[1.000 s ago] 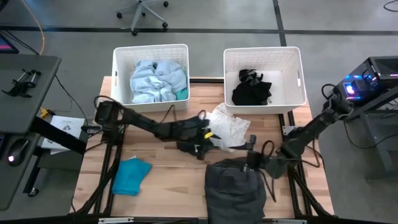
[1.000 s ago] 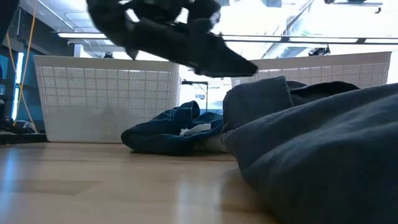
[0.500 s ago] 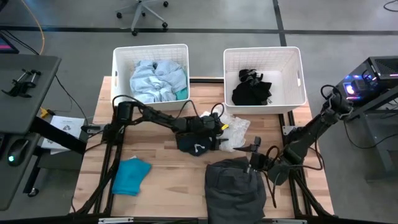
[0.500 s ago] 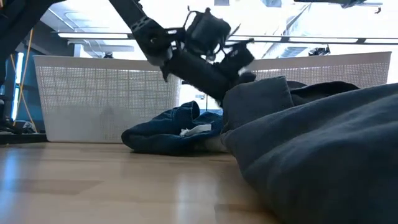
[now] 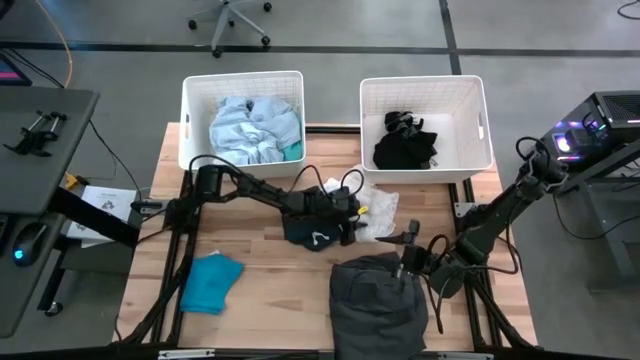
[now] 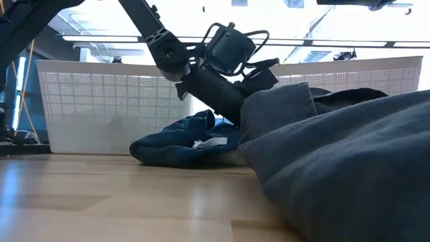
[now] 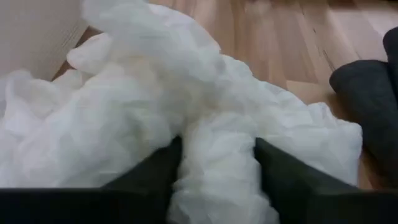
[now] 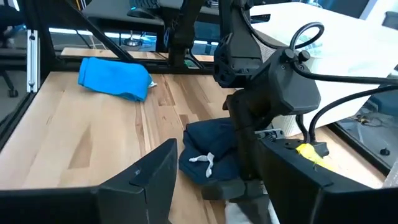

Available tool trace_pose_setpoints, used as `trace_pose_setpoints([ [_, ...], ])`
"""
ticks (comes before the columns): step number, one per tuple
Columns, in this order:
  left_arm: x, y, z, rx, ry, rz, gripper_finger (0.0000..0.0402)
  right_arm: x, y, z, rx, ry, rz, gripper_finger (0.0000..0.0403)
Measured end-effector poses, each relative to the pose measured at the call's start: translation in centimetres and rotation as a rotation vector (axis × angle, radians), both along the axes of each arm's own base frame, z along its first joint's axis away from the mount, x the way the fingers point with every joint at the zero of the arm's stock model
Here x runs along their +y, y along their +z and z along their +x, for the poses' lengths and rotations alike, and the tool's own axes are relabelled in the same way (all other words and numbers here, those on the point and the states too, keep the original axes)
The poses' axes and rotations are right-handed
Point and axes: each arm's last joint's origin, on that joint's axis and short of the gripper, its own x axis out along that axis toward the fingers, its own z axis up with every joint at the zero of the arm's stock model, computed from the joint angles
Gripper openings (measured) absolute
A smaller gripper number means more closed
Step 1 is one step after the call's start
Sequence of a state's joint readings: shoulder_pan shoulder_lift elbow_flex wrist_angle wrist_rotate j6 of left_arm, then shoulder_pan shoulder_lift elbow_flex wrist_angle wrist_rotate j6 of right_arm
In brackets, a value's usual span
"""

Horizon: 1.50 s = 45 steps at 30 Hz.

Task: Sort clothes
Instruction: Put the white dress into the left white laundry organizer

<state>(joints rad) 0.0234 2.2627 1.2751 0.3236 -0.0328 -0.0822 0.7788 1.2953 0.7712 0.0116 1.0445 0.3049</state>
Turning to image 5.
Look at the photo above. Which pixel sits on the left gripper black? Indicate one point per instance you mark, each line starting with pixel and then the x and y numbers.
pixel 330 205

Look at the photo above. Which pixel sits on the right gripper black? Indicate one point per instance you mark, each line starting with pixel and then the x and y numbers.
pixel 417 260

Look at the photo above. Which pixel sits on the white cloth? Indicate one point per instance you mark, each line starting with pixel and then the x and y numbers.
pixel 382 210

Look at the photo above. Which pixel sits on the navy garment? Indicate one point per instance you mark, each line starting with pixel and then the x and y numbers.
pixel 305 235

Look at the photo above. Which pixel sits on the dark grey garment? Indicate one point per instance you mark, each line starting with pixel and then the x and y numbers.
pixel 375 310

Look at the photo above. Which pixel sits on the black garment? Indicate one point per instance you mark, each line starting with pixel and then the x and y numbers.
pixel 405 147

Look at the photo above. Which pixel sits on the light blue patterned garment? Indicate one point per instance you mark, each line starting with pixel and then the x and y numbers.
pixel 250 130

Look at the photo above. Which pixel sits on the teal cloth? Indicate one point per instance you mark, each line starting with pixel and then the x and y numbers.
pixel 210 282

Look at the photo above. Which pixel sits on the white plastic laundry basket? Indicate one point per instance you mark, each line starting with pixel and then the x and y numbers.
pixel 450 100
pixel 192 100

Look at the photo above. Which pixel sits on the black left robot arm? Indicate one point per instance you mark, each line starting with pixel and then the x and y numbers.
pixel 260 192

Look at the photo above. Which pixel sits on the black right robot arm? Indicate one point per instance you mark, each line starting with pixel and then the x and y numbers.
pixel 500 210

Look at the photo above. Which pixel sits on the small teal garment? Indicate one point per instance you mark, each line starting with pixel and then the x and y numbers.
pixel 294 151

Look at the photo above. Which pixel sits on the black side table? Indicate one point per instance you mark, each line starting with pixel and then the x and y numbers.
pixel 607 162

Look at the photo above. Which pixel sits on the white paper sheet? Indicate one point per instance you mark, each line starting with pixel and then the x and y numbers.
pixel 107 200

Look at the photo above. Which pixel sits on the office chair base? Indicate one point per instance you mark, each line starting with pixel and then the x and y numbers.
pixel 222 20

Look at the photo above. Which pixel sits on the black computer tower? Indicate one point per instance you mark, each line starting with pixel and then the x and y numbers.
pixel 615 115

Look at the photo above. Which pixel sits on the yellow clamp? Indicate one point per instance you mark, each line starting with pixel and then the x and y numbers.
pixel 72 181

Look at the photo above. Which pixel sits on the black computer mouse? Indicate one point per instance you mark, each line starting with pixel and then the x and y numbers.
pixel 30 240

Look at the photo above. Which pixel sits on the dark grey desk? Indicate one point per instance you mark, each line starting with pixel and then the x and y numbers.
pixel 30 165

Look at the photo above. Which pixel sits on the black clamp tool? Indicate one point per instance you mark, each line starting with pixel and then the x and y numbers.
pixel 35 135

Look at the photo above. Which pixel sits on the computer monitor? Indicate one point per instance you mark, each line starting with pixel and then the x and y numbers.
pixel 10 72

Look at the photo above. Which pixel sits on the black rear table rail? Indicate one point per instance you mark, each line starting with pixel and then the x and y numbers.
pixel 332 129

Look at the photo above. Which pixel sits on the silver metal bracket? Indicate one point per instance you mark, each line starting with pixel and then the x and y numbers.
pixel 185 354
pixel 465 356

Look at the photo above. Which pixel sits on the black table edge rail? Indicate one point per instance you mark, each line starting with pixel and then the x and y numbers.
pixel 320 355

